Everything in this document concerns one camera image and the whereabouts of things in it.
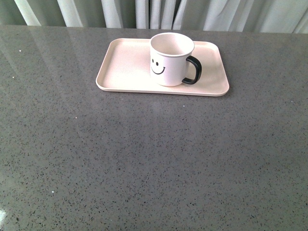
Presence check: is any white smiley mug black handle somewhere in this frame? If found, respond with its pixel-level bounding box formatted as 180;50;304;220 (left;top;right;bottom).
150;32;202;87

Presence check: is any cream rectangular tray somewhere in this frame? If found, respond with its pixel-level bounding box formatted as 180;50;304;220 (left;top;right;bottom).
96;38;230;97

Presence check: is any grey white curtain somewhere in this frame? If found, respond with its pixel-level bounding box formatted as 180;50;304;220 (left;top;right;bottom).
0;0;308;34

